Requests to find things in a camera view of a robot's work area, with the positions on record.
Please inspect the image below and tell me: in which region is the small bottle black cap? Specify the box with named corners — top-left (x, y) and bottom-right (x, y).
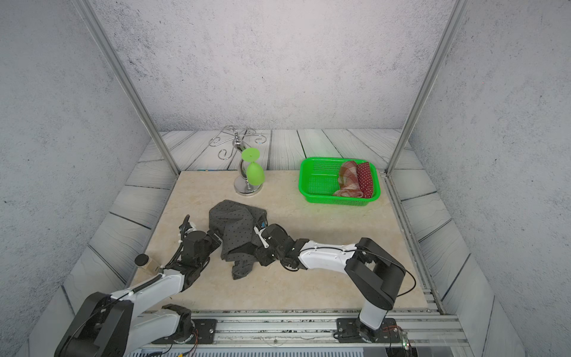
top-left (134, 254), bottom-right (162, 275)

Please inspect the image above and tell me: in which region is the aluminium frame post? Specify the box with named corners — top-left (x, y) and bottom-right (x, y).
top-left (73, 0), bottom-right (181, 178)
top-left (385, 0), bottom-right (469, 176)

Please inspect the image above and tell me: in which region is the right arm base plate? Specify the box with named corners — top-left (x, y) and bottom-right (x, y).
top-left (333, 318), bottom-right (401, 344)

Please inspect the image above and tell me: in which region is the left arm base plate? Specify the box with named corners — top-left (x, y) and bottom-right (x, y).
top-left (152, 319), bottom-right (217, 345)

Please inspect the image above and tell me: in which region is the left aluminium frame post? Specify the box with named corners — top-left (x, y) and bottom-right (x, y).
top-left (73, 0), bottom-right (181, 178)

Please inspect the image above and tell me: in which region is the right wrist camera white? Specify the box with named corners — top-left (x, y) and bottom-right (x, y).
top-left (254, 222), bottom-right (269, 248)

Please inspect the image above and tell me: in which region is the green plastic basket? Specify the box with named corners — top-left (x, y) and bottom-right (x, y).
top-left (299, 157), bottom-right (381, 206)

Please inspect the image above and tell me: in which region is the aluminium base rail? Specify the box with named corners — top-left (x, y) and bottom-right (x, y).
top-left (127, 309), bottom-right (473, 356)

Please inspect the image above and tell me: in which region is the red dotted rolled skirt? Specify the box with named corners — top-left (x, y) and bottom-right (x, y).
top-left (357, 162), bottom-right (374, 199)

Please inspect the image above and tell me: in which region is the right aluminium frame post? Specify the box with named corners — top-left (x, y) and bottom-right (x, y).
top-left (385, 0), bottom-right (469, 176)

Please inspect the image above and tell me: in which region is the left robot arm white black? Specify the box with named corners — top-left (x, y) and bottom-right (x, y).
top-left (54, 228), bottom-right (222, 356)

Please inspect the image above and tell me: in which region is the brown plaid rolled skirt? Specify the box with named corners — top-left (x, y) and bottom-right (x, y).
top-left (333, 161), bottom-right (364, 199)

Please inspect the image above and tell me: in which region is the silver wire glass rack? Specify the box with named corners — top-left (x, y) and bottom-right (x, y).
top-left (208, 125), bottom-right (267, 196)

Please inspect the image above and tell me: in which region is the green plastic wine glass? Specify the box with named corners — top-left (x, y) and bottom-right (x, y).
top-left (241, 147), bottom-right (266, 186)

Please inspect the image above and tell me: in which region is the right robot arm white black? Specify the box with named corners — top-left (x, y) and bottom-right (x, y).
top-left (254, 224), bottom-right (410, 343)

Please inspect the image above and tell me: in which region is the grey polka dot skirt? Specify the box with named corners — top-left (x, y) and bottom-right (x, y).
top-left (209, 200), bottom-right (268, 280)

